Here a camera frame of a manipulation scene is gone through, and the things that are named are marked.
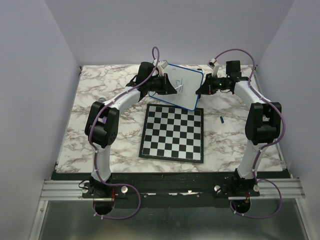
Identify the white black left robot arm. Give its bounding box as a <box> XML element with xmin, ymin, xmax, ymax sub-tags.
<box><xmin>84</xmin><ymin>60</ymin><xmax>177</xmax><ymax>198</ymax></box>

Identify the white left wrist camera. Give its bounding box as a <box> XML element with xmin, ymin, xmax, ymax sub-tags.
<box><xmin>152</xmin><ymin>60</ymin><xmax>168</xmax><ymax>77</ymax></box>

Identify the blue framed whiteboard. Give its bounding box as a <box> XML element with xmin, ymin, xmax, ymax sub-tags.
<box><xmin>148</xmin><ymin>63</ymin><xmax>205</xmax><ymax>111</ymax></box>

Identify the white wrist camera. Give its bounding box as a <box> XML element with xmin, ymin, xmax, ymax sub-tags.
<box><xmin>207</xmin><ymin>58</ymin><xmax>220</xmax><ymax>76</ymax></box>
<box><xmin>152</xmin><ymin>60</ymin><xmax>168</xmax><ymax>77</ymax></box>

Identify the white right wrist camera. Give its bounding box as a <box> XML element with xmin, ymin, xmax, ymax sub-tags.
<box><xmin>207</xmin><ymin>58</ymin><xmax>220</xmax><ymax>76</ymax></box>

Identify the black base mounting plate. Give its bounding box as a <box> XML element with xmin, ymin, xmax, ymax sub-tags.
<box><xmin>49</xmin><ymin>171</ymin><xmax>261</xmax><ymax>218</ymax></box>

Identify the purple glitter microphone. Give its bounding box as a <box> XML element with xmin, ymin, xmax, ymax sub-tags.
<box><xmin>98</xmin><ymin>97</ymin><xmax>106</xmax><ymax>103</ymax></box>

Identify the black white chessboard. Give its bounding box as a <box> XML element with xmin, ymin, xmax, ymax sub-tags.
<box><xmin>138</xmin><ymin>103</ymin><xmax>204</xmax><ymax>164</ymax></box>

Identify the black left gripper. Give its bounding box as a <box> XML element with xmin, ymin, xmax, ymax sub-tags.
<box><xmin>146</xmin><ymin>73</ymin><xmax>177</xmax><ymax>95</ymax></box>

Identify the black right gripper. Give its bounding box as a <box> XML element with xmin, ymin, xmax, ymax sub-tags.
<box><xmin>195</xmin><ymin>73</ymin><xmax>229</xmax><ymax>96</ymax></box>

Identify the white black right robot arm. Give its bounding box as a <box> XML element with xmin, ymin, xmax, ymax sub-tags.
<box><xmin>195</xmin><ymin>58</ymin><xmax>282</xmax><ymax>196</ymax></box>

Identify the aluminium frame rail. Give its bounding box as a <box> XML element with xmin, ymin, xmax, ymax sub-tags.
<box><xmin>29</xmin><ymin>169</ymin><xmax>317</xmax><ymax>240</ymax></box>

